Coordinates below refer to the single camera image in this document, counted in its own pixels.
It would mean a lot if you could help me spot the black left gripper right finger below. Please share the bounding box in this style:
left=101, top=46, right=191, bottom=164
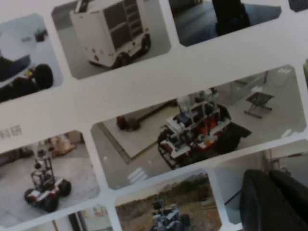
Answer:
left=269, top=169, right=308, bottom=231

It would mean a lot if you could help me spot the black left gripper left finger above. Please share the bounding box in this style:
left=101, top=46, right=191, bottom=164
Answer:
left=240, top=169, right=290, bottom=231

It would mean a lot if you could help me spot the robot photo brochure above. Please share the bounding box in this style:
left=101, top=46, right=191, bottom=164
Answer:
left=0, top=0, right=308, bottom=231

